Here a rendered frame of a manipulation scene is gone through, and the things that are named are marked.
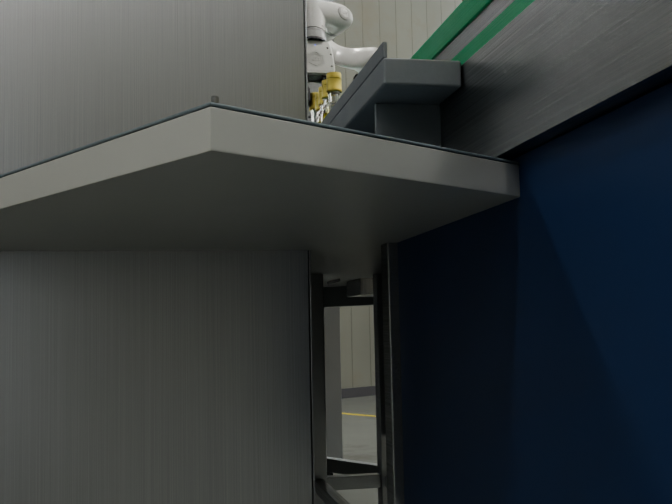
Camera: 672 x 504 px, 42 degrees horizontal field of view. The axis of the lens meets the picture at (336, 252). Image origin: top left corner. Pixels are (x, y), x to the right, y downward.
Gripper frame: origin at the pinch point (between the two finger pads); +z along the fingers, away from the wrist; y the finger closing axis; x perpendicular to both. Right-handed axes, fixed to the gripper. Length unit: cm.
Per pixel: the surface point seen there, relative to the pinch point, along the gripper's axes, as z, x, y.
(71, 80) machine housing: 38, -68, -52
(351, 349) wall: -56, 511, 122
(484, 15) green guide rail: 56, -114, -5
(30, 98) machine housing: 41, -67, -58
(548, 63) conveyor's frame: 72, -130, -7
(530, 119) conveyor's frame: 74, -125, -7
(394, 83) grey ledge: 62, -111, -14
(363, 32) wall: -329, 451, 142
